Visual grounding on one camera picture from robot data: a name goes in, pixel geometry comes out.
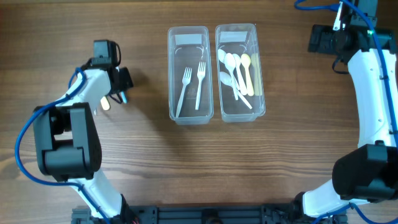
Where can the clear container right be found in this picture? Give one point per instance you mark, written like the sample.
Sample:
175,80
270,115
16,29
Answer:
240,39

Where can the white wide-handled plastic spoon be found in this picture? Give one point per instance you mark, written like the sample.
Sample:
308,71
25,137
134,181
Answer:
241,82

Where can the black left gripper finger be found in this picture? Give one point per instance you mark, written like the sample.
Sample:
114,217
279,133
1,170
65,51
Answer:
125,79
121,80

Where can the white fork sideways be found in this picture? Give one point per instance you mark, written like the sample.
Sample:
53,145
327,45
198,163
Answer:
200,75

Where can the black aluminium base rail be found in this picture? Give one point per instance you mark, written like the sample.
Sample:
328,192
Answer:
259,214

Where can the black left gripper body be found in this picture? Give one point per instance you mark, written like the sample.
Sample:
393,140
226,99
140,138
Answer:
114,91

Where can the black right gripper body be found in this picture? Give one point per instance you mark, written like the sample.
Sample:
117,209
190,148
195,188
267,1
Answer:
326,38

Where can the clear container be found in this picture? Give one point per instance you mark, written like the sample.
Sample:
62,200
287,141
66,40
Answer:
187,46
240,39

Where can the white wide-handled plastic fork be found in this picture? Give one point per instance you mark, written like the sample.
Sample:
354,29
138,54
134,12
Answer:
123,96

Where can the cream yellow plastic fork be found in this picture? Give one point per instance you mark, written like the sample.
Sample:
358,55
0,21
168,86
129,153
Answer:
105,103

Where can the cream yellow plastic spoon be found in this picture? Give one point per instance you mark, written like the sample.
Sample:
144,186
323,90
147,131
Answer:
246,61

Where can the clear container left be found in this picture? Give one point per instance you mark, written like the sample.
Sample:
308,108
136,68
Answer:
187,46

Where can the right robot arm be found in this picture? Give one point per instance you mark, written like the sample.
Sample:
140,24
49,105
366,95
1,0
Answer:
366,175

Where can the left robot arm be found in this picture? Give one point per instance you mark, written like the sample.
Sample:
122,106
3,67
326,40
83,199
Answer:
66,140

